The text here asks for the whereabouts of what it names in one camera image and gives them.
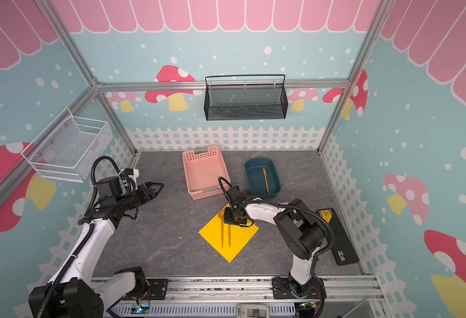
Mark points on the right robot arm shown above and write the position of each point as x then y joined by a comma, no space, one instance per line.
306,234

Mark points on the black yellow flat device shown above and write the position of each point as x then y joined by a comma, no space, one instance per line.
343,251

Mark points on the yellow paper napkin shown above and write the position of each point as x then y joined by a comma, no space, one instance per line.
241,236

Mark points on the pink perforated plastic basket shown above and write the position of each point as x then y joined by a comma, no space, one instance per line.
203,167

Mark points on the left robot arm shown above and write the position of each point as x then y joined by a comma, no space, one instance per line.
69,292

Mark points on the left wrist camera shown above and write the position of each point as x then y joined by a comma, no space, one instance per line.
132,173

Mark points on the white wire mesh wall basket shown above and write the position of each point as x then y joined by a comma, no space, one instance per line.
68,147

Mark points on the orange plastic knife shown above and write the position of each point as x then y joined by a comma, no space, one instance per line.
266,180

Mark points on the black wire mesh wall basket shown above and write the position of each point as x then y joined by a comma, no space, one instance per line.
245,97

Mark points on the orange plastic spoon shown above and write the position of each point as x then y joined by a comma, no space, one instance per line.
221,217

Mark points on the dark teal plastic tray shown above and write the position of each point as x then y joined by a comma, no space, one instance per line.
256,184

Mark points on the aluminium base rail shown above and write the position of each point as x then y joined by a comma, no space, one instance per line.
223,296

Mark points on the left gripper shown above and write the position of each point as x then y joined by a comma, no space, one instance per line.
151,195

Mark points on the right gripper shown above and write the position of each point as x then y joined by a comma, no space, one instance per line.
233,216

